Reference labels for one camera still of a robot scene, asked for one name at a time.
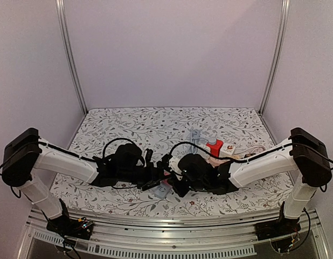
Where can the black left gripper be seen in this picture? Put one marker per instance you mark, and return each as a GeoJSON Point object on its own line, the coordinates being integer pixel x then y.
{"type": "Point", "coordinates": [152, 179]}

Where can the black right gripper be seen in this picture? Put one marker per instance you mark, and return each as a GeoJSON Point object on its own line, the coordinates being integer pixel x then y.
{"type": "Point", "coordinates": [176, 183]}

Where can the grey blue power strip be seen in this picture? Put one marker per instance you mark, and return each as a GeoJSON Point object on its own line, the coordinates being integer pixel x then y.
{"type": "Point", "coordinates": [161, 191]}

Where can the pink plug adapter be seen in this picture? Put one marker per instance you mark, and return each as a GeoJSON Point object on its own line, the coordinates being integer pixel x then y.
{"type": "Point", "coordinates": [166, 183]}

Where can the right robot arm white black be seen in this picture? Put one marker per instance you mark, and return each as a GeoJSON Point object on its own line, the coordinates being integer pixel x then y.
{"type": "Point", "coordinates": [299, 152]}

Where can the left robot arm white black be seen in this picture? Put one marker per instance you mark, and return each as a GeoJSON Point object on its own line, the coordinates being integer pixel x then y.
{"type": "Point", "coordinates": [29, 152]}

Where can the pink cube adapter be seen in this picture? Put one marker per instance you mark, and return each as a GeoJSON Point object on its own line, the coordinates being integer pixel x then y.
{"type": "Point", "coordinates": [216, 162]}

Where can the floral patterned table mat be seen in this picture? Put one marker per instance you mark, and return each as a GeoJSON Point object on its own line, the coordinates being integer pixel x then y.
{"type": "Point", "coordinates": [168, 130]}

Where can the white cube adapter red print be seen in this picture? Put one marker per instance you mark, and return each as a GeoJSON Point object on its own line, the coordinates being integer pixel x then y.
{"type": "Point", "coordinates": [226, 150]}

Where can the beige cube adapter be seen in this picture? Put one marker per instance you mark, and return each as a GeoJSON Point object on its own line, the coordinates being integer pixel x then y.
{"type": "Point", "coordinates": [237, 157]}

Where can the dark green cube adapter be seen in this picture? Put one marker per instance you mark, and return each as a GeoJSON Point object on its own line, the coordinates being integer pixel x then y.
{"type": "Point", "coordinates": [249, 155]}

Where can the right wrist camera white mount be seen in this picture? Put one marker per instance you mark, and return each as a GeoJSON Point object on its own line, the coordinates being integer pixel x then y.
{"type": "Point", "coordinates": [170, 165]}

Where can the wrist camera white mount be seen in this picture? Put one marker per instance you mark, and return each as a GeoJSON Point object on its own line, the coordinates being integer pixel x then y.
{"type": "Point", "coordinates": [170, 165]}
{"type": "Point", "coordinates": [148, 156]}

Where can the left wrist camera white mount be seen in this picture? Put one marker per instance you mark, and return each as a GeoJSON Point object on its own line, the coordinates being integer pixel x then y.
{"type": "Point", "coordinates": [148, 156]}

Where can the aluminium front rail base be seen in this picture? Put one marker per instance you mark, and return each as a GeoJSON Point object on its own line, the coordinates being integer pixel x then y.
{"type": "Point", "coordinates": [226, 236]}

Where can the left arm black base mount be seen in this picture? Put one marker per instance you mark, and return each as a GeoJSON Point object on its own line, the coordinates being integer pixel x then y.
{"type": "Point", "coordinates": [81, 228]}

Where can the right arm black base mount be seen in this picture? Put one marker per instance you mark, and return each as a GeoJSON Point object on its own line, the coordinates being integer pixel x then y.
{"type": "Point", "coordinates": [276, 228]}

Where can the left aluminium frame post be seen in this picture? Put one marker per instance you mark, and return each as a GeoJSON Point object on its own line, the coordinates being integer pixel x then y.
{"type": "Point", "coordinates": [61, 13]}

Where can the aluminium frame post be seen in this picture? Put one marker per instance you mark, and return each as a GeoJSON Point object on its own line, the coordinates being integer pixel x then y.
{"type": "Point", "coordinates": [61, 13]}
{"type": "Point", "coordinates": [276, 56]}

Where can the right aluminium frame post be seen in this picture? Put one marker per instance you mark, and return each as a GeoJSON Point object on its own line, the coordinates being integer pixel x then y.
{"type": "Point", "coordinates": [276, 56]}

